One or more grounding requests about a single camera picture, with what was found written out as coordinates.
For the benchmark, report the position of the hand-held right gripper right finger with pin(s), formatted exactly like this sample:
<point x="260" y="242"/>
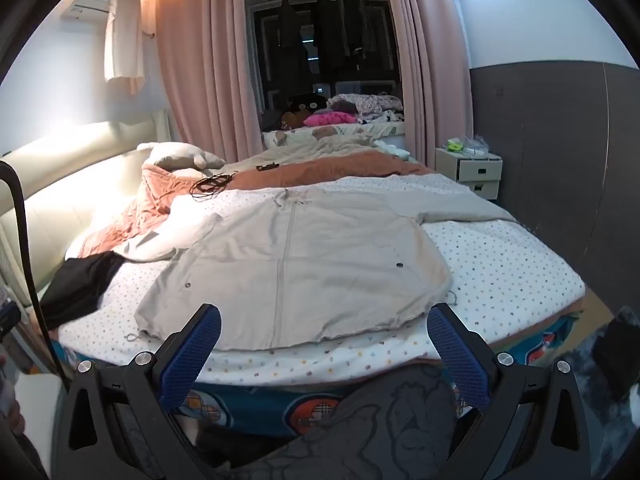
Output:
<point x="456" y="357"/>

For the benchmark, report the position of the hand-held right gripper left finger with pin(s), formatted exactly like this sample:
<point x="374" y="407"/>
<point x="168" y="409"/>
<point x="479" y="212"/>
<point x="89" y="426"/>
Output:
<point x="196" y="352"/>

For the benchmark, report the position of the beige jacket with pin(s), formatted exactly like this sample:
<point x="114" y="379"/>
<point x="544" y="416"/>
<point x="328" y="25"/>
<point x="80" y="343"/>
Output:
<point x="310" y="260"/>

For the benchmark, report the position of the dark clothes on floor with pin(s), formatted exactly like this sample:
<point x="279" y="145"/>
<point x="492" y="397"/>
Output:
<point x="617" y="355"/>

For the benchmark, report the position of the pile of floral clothes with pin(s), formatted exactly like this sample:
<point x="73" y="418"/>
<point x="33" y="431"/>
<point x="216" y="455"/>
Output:
<point x="370" y="102"/>

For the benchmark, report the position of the hanging dark clothes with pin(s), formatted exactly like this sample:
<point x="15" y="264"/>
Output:
<point x="330" y="30"/>

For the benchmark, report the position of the black garment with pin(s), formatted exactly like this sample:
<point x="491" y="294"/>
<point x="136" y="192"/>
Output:
<point x="80" y="285"/>

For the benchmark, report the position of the blue cartoon bed sheet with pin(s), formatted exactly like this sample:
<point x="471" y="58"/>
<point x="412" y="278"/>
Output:
<point x="260" y="410"/>

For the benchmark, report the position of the floral dotted white blanket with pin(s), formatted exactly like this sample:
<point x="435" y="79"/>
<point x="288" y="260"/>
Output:
<point x="500" y="270"/>

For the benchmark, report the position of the person's grey printed pants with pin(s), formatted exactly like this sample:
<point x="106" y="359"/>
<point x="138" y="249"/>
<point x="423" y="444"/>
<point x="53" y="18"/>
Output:
<point x="370" y="430"/>

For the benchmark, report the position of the cream padded headboard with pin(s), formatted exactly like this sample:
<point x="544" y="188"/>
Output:
<point x="60" y="185"/>

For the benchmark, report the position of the cream nightstand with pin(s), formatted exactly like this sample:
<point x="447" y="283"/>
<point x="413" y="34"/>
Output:
<point x="467" y="172"/>

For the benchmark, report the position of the cream plush toy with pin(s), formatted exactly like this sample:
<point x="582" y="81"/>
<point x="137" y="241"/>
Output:
<point x="180" y="156"/>

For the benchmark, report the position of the small black object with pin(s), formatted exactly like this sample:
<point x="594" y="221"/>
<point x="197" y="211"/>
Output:
<point x="267" y="166"/>

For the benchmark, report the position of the green item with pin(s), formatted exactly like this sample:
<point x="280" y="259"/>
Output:
<point x="454" y="146"/>

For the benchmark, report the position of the pale green cloth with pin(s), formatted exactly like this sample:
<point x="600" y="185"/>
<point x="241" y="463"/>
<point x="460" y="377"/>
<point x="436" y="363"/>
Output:
<point x="392" y="147"/>

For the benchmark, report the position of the orange quilt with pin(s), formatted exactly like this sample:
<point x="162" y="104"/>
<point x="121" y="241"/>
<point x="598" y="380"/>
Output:
<point x="320" y="170"/>

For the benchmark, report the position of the bear print bedding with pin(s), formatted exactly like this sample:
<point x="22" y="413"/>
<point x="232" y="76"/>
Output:
<point x="300" y="135"/>

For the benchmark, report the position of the dark brown plush toy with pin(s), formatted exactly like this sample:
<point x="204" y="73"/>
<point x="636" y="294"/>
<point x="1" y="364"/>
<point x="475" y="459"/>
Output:
<point x="300" y="107"/>

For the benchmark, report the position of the bright pink cloth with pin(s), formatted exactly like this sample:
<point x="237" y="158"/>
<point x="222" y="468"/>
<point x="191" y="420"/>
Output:
<point x="327" y="119"/>

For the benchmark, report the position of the wide pink curtain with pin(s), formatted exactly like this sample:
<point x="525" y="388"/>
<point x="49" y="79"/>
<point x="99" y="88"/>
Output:
<point x="210" y="60"/>

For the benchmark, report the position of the narrow pink curtain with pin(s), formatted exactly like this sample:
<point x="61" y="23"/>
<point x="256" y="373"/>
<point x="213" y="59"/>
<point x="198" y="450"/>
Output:
<point x="425" y="60"/>

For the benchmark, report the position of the hanging white garment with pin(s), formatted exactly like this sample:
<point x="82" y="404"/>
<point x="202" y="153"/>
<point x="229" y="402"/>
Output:
<point x="122" y="35"/>

